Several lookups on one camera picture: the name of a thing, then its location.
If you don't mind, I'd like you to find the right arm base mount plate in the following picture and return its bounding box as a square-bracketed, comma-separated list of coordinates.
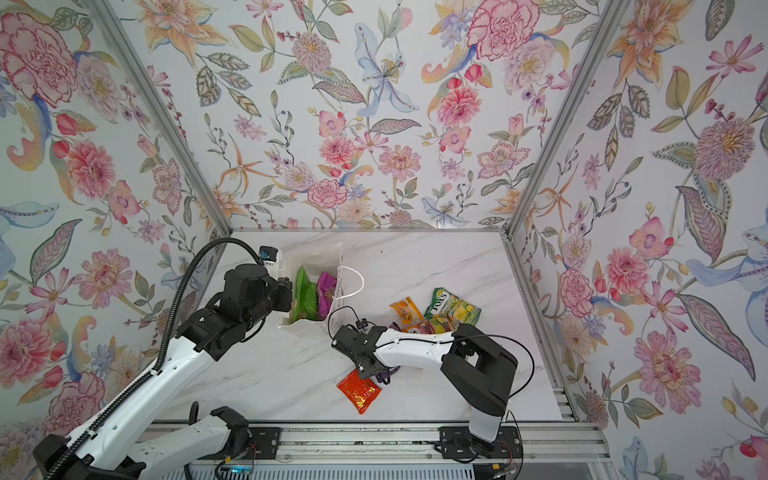
[434, 426, 523, 461]

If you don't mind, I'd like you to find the red snack packet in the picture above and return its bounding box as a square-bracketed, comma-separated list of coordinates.
[337, 370, 381, 415]

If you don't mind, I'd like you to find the green Fox's candy bag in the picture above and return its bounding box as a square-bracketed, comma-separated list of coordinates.
[423, 287, 482, 331]

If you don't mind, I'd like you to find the aluminium front rail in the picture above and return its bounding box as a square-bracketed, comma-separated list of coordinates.
[249, 422, 610, 465]

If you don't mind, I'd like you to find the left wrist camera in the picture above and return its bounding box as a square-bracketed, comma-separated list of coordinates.
[258, 245, 279, 265]

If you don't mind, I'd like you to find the small orange snack packet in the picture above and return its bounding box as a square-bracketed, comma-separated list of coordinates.
[390, 297, 425, 327]

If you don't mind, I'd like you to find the orange Fox's candy bag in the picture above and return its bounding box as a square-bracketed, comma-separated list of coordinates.
[403, 317, 456, 335]

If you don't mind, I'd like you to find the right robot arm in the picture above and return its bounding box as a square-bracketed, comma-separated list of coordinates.
[331, 324, 518, 444]

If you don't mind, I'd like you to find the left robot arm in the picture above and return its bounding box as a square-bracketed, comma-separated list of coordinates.
[33, 264, 293, 479]

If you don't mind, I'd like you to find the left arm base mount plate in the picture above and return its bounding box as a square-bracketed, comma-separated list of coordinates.
[209, 427, 282, 460]

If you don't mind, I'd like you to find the magenta purple snack bag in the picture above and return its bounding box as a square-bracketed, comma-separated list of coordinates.
[317, 272, 337, 321]

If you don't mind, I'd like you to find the green chips bag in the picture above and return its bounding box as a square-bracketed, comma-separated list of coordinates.
[291, 266, 318, 321]

